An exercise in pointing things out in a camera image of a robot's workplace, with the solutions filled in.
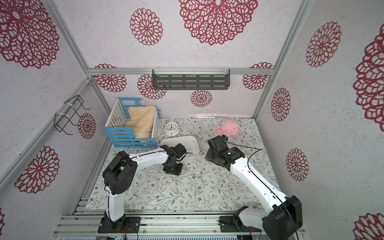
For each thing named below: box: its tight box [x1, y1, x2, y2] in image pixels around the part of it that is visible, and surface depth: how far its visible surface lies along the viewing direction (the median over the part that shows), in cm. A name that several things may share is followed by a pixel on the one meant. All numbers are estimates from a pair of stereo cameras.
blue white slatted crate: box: [103, 97, 161, 148], surface depth 107 cm
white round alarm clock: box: [162, 121, 180, 136], surface depth 112 cm
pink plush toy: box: [214, 119, 241, 137], surface depth 108 cm
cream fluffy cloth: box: [124, 105, 157, 139], surface depth 112 cm
